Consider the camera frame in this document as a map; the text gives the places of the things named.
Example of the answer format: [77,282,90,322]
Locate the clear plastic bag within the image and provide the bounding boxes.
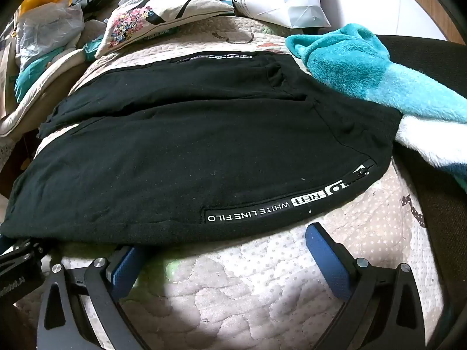
[16,3,85,66]

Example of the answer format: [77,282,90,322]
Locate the floral print cushion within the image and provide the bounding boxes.
[95,0,234,59]

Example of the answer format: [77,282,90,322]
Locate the quilted heart print bedspread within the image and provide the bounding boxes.
[22,15,446,350]

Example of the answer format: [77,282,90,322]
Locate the black pants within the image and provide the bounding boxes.
[0,52,404,245]

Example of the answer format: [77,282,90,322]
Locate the teal fleece blanket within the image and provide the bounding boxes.
[285,24,467,194]

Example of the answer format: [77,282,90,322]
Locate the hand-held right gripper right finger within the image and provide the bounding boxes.
[304,222,427,350]

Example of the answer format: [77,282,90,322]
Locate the teal cloth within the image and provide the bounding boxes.
[15,58,48,103]

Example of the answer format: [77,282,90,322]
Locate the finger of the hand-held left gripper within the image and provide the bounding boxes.
[0,236,42,263]

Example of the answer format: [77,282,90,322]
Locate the teal plastic packet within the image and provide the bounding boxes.
[83,40,110,61]

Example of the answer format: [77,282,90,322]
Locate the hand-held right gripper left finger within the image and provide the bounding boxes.
[36,246,147,350]

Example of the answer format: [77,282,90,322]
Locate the beige padded pet bed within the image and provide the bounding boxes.
[0,49,95,137]

